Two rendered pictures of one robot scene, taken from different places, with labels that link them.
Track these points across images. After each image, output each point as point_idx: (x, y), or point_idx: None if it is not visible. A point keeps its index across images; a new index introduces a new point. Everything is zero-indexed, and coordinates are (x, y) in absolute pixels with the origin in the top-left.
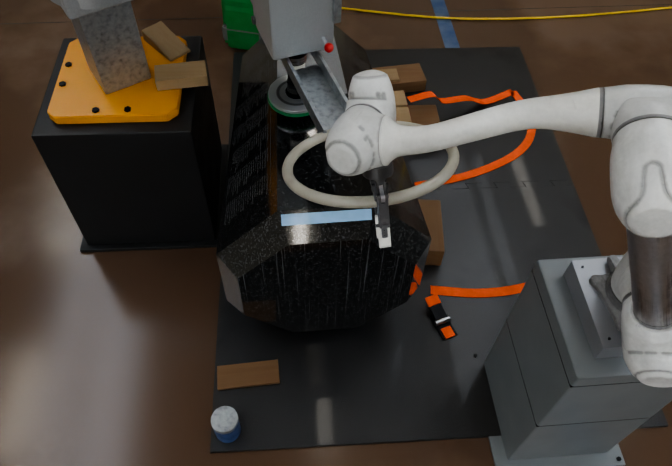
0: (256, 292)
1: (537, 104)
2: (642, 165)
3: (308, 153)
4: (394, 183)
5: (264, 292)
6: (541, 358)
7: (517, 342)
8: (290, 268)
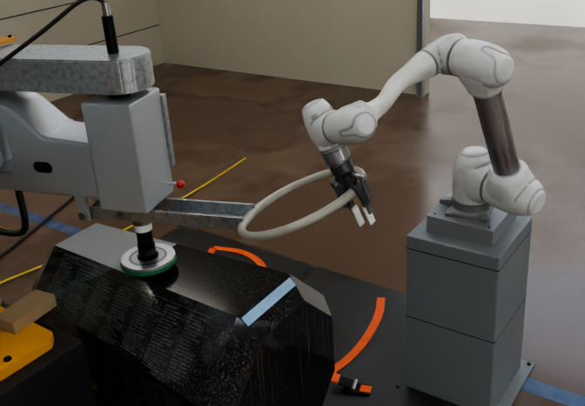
0: None
1: (402, 71)
2: (480, 50)
3: (205, 281)
4: None
5: None
6: (460, 291)
7: (430, 314)
8: (266, 371)
